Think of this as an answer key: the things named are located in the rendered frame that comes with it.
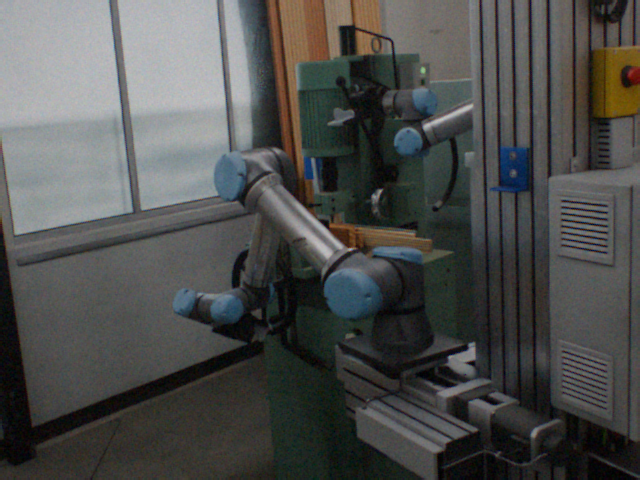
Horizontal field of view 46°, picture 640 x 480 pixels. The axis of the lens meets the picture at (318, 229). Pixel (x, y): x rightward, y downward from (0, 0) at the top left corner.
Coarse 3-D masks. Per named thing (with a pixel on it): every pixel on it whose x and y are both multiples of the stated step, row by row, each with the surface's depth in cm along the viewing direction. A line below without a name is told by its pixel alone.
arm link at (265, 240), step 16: (288, 160) 189; (288, 176) 188; (256, 224) 199; (256, 240) 200; (272, 240) 199; (256, 256) 201; (272, 256) 202; (256, 272) 203; (240, 288) 206; (256, 288) 205; (272, 288) 211; (256, 304) 206
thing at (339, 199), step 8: (320, 192) 258; (328, 192) 257; (336, 192) 255; (344, 192) 257; (352, 192) 260; (320, 200) 254; (328, 200) 251; (336, 200) 254; (344, 200) 257; (320, 208) 255; (328, 208) 252; (336, 208) 255; (344, 208) 257; (352, 208) 260
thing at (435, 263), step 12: (432, 252) 276; (444, 252) 276; (432, 264) 266; (444, 264) 272; (432, 276) 267; (444, 276) 273; (300, 288) 252; (312, 288) 248; (324, 288) 244; (300, 300) 253; (312, 300) 249; (324, 300) 245
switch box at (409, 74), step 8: (408, 64) 258; (416, 64) 258; (424, 64) 262; (400, 72) 261; (408, 72) 259; (416, 72) 258; (424, 72) 262; (400, 80) 261; (408, 80) 259; (416, 80) 259; (400, 88) 262; (408, 88) 260; (416, 88) 259
